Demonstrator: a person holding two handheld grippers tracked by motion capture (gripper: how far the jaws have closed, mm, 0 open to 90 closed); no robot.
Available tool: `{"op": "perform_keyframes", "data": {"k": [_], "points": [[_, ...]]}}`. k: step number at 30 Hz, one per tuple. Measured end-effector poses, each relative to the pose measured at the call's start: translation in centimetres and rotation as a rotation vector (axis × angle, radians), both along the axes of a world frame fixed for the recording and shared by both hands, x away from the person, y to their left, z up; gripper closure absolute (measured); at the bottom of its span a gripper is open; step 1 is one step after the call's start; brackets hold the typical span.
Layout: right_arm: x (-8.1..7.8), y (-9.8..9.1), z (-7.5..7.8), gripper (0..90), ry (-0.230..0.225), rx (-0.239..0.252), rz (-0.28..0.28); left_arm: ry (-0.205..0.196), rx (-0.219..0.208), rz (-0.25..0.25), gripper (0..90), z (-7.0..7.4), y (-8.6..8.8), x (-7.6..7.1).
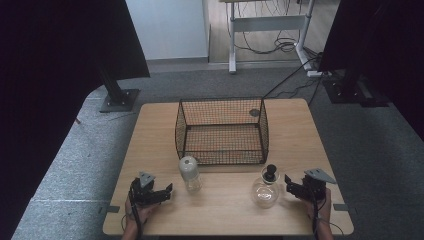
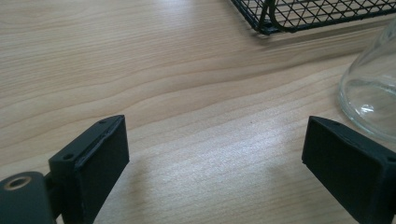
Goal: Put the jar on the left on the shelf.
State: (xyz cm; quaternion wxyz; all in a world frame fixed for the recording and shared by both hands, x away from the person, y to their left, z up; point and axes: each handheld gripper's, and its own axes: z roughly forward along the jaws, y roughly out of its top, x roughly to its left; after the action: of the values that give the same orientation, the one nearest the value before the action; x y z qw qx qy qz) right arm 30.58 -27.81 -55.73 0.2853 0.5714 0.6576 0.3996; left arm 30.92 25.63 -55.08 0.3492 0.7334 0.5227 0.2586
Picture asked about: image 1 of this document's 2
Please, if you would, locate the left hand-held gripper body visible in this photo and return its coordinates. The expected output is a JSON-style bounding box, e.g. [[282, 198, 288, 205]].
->
[[128, 171, 160, 207]]

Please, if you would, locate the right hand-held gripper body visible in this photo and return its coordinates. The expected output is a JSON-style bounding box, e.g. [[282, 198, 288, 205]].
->
[[299, 167, 338, 202]]

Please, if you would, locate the round glass bottle black stopper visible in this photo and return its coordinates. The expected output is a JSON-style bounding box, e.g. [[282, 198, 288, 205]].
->
[[250, 163, 281, 210]]

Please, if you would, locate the clear bottle with grey cap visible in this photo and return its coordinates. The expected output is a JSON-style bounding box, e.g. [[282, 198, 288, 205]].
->
[[178, 155, 204, 194]]

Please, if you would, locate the black wire mesh basket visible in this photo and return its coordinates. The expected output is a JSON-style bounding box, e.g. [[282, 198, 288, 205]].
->
[[174, 96, 270, 166]]

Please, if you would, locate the person's left hand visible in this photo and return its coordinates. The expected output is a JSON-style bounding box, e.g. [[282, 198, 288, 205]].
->
[[124, 196, 159, 229]]

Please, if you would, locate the person's right hand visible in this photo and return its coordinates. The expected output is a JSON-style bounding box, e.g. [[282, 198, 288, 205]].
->
[[301, 187, 333, 225]]

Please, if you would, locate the black metal stand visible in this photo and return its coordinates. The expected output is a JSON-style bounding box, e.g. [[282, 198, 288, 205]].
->
[[98, 67, 141, 114], [321, 69, 390, 108]]

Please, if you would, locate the white power strip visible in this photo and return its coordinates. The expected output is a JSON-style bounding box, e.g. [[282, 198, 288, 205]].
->
[[306, 69, 332, 79]]

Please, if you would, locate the black curtain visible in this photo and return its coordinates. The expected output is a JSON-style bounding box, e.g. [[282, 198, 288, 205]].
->
[[317, 0, 424, 142], [0, 0, 151, 240]]

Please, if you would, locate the left hand-held gripper cable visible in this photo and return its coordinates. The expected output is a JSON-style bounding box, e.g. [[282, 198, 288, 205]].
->
[[129, 186, 144, 240]]

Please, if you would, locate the hand-held gripper cable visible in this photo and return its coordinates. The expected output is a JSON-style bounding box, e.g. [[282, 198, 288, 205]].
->
[[309, 186, 321, 240], [129, 186, 144, 240]]

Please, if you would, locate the right hand-held gripper cable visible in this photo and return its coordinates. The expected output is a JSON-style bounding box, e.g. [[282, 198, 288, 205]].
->
[[309, 186, 321, 240]]

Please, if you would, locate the long black floor cable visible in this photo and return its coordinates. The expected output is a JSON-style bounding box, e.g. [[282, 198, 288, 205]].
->
[[262, 55, 322, 100]]

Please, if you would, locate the bundle of black cables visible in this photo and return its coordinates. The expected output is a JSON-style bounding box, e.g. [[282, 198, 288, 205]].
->
[[225, 0, 322, 56]]

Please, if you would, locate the white desk frame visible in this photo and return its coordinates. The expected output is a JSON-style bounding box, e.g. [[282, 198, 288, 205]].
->
[[218, 0, 324, 78]]

